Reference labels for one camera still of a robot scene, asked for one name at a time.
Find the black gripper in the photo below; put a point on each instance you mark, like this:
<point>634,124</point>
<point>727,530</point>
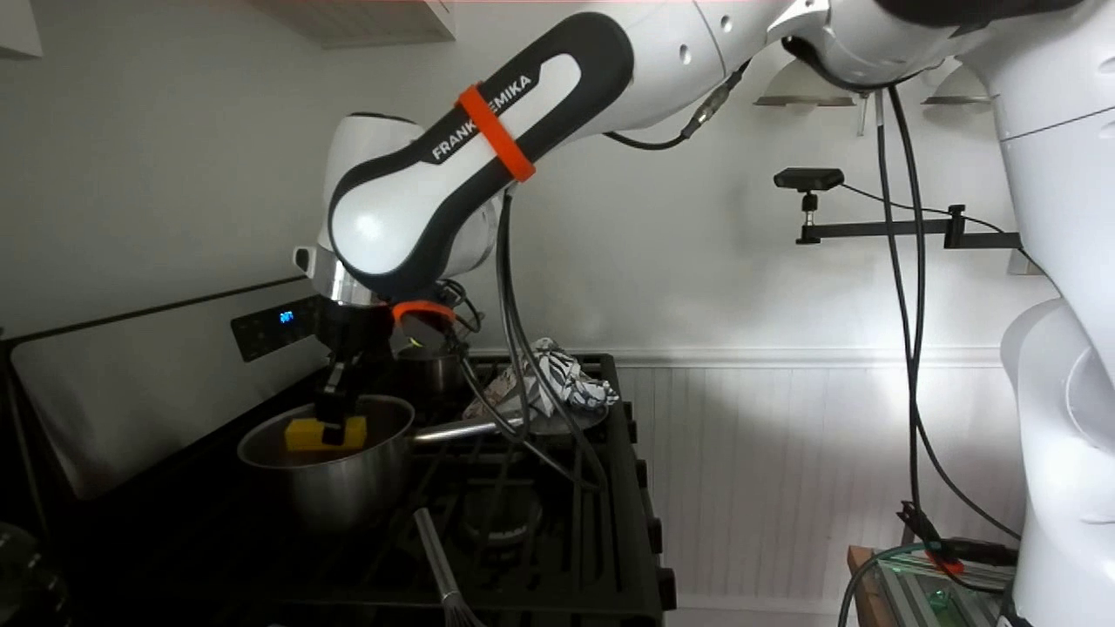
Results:
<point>351,337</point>

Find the yellow block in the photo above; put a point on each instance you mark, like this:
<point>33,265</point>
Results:
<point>324,436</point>

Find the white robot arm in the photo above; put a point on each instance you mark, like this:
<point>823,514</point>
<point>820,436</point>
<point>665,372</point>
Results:
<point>403,203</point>

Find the large steel pot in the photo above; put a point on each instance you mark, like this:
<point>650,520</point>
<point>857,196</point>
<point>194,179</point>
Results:
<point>339,494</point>

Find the patterned crumpled cloth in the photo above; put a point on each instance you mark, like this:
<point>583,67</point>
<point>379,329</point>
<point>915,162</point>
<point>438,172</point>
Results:
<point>553,391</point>

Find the black gas stove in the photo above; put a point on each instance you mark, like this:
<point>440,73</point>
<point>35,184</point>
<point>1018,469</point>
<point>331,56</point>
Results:
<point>173,498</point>

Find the green circuit board box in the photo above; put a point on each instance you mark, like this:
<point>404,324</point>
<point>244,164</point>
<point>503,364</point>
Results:
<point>915,585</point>

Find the wrist camera orange mount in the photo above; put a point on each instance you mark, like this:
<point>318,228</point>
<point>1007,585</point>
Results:
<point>424,329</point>

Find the wall mounted camera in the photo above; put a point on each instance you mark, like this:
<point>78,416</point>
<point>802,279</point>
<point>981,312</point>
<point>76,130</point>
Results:
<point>809,179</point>

